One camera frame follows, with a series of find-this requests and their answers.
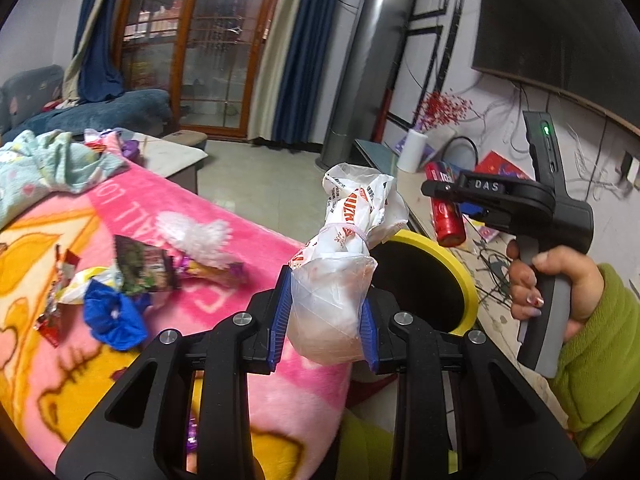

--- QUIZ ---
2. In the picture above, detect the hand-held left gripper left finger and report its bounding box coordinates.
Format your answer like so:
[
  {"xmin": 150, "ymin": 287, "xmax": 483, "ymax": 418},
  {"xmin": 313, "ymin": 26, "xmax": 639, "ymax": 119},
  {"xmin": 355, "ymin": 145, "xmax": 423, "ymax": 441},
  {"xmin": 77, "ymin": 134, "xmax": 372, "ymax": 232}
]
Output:
[{"xmin": 55, "ymin": 265, "xmax": 293, "ymax": 480}]

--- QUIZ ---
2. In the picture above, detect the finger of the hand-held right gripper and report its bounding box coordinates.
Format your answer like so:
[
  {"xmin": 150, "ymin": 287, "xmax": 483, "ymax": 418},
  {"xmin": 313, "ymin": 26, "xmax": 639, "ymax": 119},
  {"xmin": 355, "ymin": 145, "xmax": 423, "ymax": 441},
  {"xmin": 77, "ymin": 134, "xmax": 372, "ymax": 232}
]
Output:
[
  {"xmin": 420, "ymin": 170, "xmax": 507, "ymax": 202},
  {"xmin": 457, "ymin": 200, "xmax": 503, "ymax": 222}
]

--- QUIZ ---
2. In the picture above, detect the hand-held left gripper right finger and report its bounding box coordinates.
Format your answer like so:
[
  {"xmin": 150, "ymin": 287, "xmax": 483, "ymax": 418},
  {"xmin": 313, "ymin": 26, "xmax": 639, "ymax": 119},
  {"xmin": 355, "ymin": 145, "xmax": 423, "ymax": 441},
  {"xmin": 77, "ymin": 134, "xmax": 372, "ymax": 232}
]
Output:
[{"xmin": 359, "ymin": 292, "xmax": 587, "ymax": 480}]

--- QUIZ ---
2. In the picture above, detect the white printed plastic bag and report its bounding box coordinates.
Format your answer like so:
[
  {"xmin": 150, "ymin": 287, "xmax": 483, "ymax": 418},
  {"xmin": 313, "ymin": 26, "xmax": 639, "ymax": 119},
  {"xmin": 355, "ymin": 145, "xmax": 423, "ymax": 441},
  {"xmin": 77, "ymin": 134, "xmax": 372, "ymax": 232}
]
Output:
[{"xmin": 289, "ymin": 162, "xmax": 410, "ymax": 366}]

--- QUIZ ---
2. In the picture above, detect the yellow rimmed black bin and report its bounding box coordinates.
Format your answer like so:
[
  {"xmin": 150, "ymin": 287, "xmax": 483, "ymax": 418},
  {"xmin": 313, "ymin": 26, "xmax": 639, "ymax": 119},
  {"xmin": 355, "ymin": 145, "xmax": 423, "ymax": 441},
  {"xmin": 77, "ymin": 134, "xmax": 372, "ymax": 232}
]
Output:
[{"xmin": 367, "ymin": 230, "xmax": 478, "ymax": 338}]

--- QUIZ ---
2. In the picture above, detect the yellow purple snack wrapper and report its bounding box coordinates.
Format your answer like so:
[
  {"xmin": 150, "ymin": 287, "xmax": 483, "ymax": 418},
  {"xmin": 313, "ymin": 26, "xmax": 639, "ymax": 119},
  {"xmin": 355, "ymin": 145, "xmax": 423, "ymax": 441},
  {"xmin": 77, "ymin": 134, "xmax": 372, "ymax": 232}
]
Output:
[{"xmin": 175, "ymin": 255, "xmax": 246, "ymax": 286}]

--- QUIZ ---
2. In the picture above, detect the dark green snack wrapper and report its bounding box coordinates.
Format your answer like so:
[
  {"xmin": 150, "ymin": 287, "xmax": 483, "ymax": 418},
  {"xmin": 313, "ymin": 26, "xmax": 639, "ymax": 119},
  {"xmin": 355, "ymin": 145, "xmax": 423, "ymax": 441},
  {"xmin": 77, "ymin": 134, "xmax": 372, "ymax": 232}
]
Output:
[{"xmin": 114, "ymin": 235, "xmax": 182, "ymax": 295}]

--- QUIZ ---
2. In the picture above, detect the person's right forearm green sleeve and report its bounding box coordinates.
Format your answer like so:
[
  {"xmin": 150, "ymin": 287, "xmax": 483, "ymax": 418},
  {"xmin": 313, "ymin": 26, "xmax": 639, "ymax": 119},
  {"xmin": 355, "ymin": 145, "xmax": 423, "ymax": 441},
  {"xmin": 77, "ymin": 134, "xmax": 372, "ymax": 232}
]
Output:
[{"xmin": 547, "ymin": 262, "xmax": 640, "ymax": 461}]

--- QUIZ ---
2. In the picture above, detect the person's right hand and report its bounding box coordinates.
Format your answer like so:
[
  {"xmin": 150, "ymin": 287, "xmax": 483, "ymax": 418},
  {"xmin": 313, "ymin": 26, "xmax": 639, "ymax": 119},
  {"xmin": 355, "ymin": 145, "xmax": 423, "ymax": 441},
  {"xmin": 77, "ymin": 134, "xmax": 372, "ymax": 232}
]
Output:
[{"xmin": 506, "ymin": 239, "xmax": 607, "ymax": 345}]

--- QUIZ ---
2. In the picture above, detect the red can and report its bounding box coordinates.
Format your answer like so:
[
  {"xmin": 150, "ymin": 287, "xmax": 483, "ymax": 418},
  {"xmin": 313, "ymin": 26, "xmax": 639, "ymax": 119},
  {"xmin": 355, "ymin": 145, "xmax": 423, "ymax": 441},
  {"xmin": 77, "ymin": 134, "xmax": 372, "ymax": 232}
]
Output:
[{"xmin": 425, "ymin": 161, "xmax": 467, "ymax": 247}]

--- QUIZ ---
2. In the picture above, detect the colourful figure painting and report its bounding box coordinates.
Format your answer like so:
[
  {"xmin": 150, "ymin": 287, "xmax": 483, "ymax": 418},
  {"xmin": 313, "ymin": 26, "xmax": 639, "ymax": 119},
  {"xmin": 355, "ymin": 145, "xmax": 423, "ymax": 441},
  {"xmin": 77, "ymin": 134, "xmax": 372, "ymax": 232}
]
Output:
[{"xmin": 472, "ymin": 150, "xmax": 533, "ymax": 181}]

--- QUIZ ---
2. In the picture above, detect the purple book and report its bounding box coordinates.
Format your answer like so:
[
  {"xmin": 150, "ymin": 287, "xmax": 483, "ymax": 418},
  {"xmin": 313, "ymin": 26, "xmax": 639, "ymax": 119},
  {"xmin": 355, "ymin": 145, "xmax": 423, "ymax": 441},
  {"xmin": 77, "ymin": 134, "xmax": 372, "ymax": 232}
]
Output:
[{"xmin": 392, "ymin": 132, "xmax": 437, "ymax": 160}]

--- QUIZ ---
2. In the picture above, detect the white paper roll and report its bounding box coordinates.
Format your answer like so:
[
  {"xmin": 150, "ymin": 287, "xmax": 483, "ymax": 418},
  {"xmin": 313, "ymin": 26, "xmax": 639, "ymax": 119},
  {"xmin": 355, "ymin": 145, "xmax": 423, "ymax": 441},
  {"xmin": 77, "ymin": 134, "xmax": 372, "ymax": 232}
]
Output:
[{"xmin": 397, "ymin": 129, "xmax": 428, "ymax": 173}]

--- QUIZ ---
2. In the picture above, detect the red berry branch decoration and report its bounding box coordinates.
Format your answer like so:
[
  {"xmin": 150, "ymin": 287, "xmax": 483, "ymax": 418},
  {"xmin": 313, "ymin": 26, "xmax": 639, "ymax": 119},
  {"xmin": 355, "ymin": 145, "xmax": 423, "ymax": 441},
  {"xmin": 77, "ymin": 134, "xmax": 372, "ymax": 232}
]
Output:
[{"xmin": 415, "ymin": 91, "xmax": 473, "ymax": 133}]

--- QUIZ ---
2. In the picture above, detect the person's yellow green garment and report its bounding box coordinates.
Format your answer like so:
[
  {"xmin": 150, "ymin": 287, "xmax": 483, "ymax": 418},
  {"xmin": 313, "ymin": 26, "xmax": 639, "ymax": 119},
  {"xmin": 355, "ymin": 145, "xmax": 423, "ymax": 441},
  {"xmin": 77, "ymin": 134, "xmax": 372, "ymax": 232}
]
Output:
[{"xmin": 340, "ymin": 412, "xmax": 456, "ymax": 480}]

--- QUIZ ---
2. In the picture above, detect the white foam fruit net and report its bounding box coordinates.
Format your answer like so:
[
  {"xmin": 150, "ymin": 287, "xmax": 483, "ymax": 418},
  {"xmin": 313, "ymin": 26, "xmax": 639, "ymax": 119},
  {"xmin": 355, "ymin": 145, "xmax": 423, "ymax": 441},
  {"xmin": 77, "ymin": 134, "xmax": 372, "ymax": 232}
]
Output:
[{"xmin": 157, "ymin": 210, "xmax": 233, "ymax": 266}]

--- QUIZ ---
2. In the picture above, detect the purple foil wrapper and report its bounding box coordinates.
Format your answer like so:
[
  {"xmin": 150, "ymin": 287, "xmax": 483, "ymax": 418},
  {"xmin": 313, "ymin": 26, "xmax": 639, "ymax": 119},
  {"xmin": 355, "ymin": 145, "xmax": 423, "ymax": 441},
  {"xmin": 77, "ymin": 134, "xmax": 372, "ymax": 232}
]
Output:
[{"xmin": 185, "ymin": 410, "xmax": 201, "ymax": 453}]

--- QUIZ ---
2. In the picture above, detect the grey tower air conditioner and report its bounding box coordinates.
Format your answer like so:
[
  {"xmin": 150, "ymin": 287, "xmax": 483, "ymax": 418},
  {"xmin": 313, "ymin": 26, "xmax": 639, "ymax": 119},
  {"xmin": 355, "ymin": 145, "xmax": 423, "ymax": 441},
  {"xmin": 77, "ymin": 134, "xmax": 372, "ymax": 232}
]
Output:
[{"xmin": 315, "ymin": 0, "xmax": 418, "ymax": 173}]

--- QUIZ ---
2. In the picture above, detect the blue crumpled plastic bag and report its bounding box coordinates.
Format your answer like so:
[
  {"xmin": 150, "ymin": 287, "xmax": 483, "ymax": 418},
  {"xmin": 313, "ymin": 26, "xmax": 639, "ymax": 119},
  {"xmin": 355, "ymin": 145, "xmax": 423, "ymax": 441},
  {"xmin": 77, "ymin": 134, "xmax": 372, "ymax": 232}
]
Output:
[{"xmin": 83, "ymin": 280, "xmax": 148, "ymax": 352}]

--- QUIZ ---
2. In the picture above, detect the pink printed blanket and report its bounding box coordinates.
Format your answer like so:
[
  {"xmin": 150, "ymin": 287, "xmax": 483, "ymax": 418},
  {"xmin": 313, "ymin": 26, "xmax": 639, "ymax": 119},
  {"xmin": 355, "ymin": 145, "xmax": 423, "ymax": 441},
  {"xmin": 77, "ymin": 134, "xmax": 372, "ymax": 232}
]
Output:
[{"xmin": 0, "ymin": 132, "xmax": 351, "ymax": 476}]

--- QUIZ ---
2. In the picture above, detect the white topped coffee table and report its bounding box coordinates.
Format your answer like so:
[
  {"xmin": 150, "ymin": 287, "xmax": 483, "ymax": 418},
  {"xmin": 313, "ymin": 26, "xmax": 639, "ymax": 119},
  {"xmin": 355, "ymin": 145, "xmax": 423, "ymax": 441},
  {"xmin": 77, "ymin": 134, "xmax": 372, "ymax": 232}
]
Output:
[{"xmin": 135, "ymin": 132, "xmax": 208, "ymax": 196}]

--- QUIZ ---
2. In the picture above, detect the yellow white wrapper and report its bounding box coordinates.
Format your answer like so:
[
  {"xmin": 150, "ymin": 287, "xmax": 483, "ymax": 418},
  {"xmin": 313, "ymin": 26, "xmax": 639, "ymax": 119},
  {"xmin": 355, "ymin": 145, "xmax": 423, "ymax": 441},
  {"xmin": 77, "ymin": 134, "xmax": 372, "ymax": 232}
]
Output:
[{"xmin": 59, "ymin": 266, "xmax": 121, "ymax": 306}]

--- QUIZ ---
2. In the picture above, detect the grey stool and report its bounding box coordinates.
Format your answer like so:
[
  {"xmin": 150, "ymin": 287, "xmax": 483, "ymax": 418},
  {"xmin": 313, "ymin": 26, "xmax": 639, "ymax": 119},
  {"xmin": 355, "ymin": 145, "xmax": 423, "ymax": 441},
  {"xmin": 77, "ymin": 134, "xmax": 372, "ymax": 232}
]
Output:
[{"xmin": 162, "ymin": 130, "xmax": 207, "ymax": 149}]

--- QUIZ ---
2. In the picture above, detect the blue curtain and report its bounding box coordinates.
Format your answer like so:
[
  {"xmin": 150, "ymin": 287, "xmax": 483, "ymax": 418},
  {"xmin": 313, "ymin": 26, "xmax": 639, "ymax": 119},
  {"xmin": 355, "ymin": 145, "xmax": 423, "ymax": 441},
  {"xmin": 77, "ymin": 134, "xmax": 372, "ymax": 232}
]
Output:
[
  {"xmin": 272, "ymin": 0, "xmax": 346, "ymax": 148},
  {"xmin": 75, "ymin": 0, "xmax": 126, "ymax": 103}
]

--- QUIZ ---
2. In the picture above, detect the red snack wrapper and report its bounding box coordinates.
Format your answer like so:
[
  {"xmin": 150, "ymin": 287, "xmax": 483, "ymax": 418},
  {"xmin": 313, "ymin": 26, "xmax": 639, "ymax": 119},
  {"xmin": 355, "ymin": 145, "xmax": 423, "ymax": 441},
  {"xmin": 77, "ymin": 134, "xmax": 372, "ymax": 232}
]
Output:
[
  {"xmin": 52, "ymin": 245, "xmax": 81, "ymax": 301},
  {"xmin": 32, "ymin": 305, "xmax": 63, "ymax": 348}
]

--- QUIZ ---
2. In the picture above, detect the beige curtain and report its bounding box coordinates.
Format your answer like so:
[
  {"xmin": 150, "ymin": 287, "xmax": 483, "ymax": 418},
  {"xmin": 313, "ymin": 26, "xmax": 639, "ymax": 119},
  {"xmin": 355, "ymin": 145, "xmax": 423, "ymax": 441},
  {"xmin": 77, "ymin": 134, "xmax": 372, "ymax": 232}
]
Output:
[
  {"xmin": 61, "ymin": 35, "xmax": 90, "ymax": 102},
  {"xmin": 248, "ymin": 0, "xmax": 311, "ymax": 143}
]

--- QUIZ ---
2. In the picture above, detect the pink white printed cloth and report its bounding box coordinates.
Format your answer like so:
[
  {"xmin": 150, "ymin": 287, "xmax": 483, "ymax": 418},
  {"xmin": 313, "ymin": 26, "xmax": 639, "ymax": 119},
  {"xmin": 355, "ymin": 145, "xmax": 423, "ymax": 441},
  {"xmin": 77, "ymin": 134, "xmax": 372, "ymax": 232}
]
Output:
[{"xmin": 84, "ymin": 127, "xmax": 137, "ymax": 153}]

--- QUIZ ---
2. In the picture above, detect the blue grey sofa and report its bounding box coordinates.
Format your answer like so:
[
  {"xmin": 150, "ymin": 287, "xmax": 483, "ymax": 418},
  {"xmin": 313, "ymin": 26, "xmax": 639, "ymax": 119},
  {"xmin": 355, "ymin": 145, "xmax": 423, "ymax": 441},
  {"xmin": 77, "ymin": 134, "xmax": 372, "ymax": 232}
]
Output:
[{"xmin": 0, "ymin": 65, "xmax": 173, "ymax": 143}]

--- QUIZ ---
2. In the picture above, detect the wooden framed glass door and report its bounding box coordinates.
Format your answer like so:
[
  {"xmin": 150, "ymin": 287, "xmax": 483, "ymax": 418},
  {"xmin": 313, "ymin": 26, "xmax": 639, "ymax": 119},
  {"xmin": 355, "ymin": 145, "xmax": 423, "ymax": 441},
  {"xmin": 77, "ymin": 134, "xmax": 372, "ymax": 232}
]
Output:
[{"xmin": 112, "ymin": 0, "xmax": 288, "ymax": 141}]

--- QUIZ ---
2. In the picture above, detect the light blue printed cloth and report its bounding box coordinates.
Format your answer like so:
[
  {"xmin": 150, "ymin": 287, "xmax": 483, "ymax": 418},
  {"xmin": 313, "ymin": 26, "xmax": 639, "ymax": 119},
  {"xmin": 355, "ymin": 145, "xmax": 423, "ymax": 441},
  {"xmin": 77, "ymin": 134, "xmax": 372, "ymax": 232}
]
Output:
[{"xmin": 0, "ymin": 129, "xmax": 126, "ymax": 226}]

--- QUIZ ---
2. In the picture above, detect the black cable loop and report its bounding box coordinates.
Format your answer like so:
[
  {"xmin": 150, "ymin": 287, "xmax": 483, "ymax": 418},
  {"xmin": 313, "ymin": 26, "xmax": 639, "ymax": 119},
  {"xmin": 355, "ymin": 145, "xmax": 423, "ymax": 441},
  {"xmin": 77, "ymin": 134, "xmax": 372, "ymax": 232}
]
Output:
[{"xmin": 442, "ymin": 135, "xmax": 479, "ymax": 171}]

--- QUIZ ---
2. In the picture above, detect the bundle of wall cables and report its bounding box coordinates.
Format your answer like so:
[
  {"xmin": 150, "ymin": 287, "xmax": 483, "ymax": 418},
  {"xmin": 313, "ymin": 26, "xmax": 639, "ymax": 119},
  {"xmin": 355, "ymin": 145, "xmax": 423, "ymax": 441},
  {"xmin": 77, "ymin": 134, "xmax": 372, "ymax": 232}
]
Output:
[{"xmin": 467, "ymin": 80, "xmax": 640, "ymax": 201}]

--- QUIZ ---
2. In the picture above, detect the black tangled cable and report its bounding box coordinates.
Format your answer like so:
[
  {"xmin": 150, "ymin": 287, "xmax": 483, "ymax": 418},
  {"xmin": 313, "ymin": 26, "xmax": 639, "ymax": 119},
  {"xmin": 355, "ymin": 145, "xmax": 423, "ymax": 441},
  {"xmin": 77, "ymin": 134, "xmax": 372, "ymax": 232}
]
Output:
[{"xmin": 467, "ymin": 242, "xmax": 513, "ymax": 308}]

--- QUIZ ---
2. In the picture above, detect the black wall trim frame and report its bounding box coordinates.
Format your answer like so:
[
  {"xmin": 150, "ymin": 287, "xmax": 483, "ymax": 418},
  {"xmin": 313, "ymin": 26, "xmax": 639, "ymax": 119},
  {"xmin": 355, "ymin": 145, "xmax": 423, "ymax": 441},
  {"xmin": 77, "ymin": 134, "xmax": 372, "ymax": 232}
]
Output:
[{"xmin": 385, "ymin": 0, "xmax": 483, "ymax": 133}]

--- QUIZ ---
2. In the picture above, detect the wall mounted television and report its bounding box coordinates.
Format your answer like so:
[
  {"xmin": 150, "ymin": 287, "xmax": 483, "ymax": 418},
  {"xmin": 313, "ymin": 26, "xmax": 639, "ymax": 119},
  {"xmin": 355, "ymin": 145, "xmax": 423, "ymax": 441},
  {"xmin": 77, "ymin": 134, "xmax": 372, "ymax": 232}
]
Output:
[{"xmin": 471, "ymin": 0, "xmax": 640, "ymax": 138}]

